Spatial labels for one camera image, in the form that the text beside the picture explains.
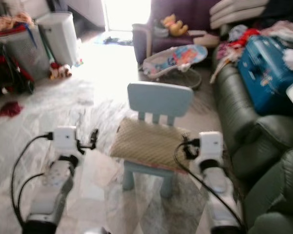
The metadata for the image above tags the beige textured pillow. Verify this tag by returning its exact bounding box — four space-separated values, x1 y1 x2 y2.
110 117 192 174

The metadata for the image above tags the dark green leather sofa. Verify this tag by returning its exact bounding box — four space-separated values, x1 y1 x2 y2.
211 46 293 234

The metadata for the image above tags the light blue child's chair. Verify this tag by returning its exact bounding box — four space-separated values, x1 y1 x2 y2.
121 81 195 198

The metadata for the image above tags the red and white plush toy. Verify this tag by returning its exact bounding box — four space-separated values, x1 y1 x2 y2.
49 62 73 80

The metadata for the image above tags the red crumpled cloth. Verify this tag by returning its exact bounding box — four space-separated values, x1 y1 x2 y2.
0 101 24 118

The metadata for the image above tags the colourful baby bouncer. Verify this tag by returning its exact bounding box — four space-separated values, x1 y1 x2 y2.
142 45 208 91

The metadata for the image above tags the dark door mat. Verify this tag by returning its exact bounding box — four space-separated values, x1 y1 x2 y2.
102 35 135 47

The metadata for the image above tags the blue printed storage box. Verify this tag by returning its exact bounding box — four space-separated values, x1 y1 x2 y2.
238 35 293 117

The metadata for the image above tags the black stroller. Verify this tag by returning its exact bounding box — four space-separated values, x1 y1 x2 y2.
0 39 36 96

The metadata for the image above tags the grey mesh basket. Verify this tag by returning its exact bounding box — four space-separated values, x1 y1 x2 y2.
0 27 50 81

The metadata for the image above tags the yellow plush toy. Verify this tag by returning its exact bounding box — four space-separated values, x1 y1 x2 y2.
161 15 189 37

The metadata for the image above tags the pile of colourful clothes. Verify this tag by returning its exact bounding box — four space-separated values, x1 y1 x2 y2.
210 22 293 83

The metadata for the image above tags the purple armchair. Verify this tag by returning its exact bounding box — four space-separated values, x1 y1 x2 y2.
132 0 220 66

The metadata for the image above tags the stack of white cushions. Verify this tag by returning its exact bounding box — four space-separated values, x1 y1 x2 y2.
209 0 269 30

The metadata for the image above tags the pink plush toys heap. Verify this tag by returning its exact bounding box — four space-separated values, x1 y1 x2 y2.
0 14 35 32

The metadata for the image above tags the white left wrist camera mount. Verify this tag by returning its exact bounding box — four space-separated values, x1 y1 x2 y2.
52 125 77 156

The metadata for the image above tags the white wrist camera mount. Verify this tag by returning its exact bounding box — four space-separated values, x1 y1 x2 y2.
52 125 77 156
197 130 224 164

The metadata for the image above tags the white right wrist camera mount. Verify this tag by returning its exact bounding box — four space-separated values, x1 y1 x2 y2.
197 130 224 164

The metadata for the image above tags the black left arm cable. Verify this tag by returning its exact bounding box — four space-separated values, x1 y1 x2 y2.
11 132 54 234

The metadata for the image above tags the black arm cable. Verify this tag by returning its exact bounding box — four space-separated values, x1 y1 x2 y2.
174 139 247 232
11 132 54 234

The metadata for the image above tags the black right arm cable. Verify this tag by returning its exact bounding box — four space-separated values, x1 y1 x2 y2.
174 139 247 232

